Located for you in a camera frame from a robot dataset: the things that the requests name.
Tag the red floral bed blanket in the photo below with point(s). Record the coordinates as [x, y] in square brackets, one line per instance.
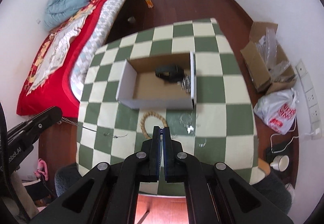
[47, 83]

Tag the dark fleece trouser legs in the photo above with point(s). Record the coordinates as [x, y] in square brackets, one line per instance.
[271, 187]

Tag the pink slipper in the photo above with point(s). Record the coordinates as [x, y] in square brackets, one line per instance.
[42, 170]

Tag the brown cardboard box with plastic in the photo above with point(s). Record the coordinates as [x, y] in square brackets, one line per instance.
[269, 68]

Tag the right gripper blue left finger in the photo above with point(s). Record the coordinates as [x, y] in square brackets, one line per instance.
[151, 167]

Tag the white charger with cable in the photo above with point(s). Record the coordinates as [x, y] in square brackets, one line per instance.
[286, 139]

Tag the white wall socket strip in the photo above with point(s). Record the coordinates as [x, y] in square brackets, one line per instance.
[311, 100]

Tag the orange drink bottle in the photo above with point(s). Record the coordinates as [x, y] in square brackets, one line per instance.
[149, 3]

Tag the small tape roll on floor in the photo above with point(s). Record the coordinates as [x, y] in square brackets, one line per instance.
[131, 20]

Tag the white ceramic cup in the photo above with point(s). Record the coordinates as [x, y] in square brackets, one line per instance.
[280, 163]

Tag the open white cardboard box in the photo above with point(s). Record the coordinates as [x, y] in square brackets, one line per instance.
[139, 88]

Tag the white red plastic bag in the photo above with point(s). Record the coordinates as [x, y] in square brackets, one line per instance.
[277, 110]

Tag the green cream checkered tablecloth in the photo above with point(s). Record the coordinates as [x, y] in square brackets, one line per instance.
[220, 128]

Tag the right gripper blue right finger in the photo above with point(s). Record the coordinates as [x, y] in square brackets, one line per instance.
[173, 171]

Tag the white quilted mattress sheet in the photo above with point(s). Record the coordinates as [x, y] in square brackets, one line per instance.
[107, 16]

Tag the black fitness band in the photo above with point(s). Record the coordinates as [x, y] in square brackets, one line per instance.
[170, 73]

